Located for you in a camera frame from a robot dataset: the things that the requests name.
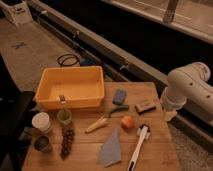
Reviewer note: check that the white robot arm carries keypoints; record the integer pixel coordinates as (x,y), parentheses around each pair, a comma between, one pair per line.
(187,82)

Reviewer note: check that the green plastic cup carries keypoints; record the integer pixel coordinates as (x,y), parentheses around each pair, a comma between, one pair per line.
(64,116)

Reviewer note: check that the white cup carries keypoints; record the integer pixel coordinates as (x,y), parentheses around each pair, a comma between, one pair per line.
(41,121)

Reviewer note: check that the metal cup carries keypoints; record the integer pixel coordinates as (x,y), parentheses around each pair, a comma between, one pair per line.
(42,144)

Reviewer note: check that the blue sponge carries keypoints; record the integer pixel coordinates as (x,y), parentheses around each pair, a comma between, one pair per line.
(119,97)

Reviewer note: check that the orange toy fruit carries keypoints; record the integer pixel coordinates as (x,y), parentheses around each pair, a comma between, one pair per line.
(127,122)

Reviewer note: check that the metal latch on bin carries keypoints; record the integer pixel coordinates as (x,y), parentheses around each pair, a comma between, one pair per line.
(62,99)

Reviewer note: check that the black and tan brush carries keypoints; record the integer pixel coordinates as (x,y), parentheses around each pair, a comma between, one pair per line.
(145,106)

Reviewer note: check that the yellow plastic bin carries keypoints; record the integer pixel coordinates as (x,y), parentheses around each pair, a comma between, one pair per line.
(82,87)

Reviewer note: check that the dark toy grape bunch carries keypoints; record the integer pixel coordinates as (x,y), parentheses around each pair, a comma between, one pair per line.
(68,136)

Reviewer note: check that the blue folded cloth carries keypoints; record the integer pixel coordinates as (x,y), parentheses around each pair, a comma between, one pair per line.
(110,151)

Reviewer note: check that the black chair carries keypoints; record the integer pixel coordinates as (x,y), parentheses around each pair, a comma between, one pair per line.
(15,106)

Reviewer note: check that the white box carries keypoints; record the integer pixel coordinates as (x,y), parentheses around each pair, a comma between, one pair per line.
(17,14)

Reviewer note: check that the white handled brush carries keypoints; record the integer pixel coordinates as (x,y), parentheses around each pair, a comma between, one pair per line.
(143,133)

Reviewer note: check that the grey metal post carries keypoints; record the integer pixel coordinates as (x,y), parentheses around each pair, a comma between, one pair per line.
(170,11)

